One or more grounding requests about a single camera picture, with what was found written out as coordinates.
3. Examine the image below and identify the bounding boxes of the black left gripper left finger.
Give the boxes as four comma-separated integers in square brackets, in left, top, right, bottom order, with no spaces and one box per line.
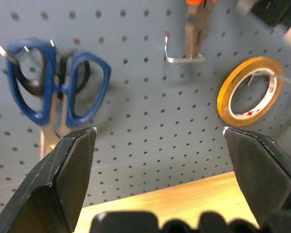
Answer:
[0,127,98,233]

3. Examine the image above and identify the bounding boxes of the grey pegboard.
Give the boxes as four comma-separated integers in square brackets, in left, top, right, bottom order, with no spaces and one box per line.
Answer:
[0,0,291,207]

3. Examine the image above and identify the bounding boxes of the brown tool with orange top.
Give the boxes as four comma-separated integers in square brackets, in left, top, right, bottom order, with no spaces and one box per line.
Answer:
[184,0,218,61]

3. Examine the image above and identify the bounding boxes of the yellow tape roll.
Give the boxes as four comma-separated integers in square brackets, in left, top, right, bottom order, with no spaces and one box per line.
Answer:
[216,56,285,128]

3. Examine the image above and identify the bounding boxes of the silver pegboard hook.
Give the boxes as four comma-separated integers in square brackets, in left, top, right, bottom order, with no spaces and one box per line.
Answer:
[163,34,206,64]
[246,72,291,87]
[0,45,17,63]

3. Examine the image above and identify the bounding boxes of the blue handled scissors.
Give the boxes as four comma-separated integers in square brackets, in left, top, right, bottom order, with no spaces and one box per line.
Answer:
[5,40,112,160]

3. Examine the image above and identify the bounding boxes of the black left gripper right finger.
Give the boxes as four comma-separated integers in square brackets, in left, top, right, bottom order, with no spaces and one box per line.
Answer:
[222,126,291,228]

